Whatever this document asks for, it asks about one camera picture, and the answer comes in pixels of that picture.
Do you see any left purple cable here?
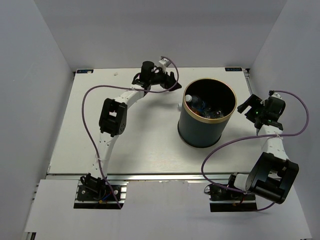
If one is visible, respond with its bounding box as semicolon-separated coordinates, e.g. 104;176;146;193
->
81;55;180;210

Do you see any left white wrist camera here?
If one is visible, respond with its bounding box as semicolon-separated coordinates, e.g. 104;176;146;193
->
158;56;172;73

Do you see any aluminium front rail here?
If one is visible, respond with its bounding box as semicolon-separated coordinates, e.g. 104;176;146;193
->
46;171;241;182

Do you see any orange plastic bottle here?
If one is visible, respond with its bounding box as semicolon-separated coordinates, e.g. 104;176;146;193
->
191;108;201;116

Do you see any right blue table sticker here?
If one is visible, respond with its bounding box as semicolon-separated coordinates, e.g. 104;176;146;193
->
224;67;243;72

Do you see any left blue table sticker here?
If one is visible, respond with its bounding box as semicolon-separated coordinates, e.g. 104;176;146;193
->
76;69;94;74

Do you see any blue table sticker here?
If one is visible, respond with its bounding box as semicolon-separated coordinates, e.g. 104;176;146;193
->
76;69;94;74
224;67;243;72

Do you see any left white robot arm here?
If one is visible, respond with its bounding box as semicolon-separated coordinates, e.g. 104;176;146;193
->
80;56;182;200

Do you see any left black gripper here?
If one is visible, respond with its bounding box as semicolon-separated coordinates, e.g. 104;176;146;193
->
149;65;182;92

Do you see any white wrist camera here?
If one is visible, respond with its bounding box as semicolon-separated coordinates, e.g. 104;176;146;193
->
260;90;283;106
158;56;172;73

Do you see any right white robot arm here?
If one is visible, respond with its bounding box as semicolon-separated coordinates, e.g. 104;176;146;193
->
225;92;299;204

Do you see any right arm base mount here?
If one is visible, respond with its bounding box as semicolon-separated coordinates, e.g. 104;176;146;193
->
203;173;258;213

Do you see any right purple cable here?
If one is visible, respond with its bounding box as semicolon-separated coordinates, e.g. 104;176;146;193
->
201;90;310;213

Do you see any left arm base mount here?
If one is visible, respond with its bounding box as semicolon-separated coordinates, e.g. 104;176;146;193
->
73;184;120;210

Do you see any purple cable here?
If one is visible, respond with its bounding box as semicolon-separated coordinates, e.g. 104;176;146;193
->
81;55;180;210
201;90;310;213

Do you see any dark round bin gold rim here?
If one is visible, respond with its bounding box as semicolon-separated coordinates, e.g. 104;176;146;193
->
177;78;237;148

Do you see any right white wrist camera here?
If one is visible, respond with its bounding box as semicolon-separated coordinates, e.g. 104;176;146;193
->
260;90;283;106

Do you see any clear bottle white cap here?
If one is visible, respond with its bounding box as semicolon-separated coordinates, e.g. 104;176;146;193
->
184;94;207;112

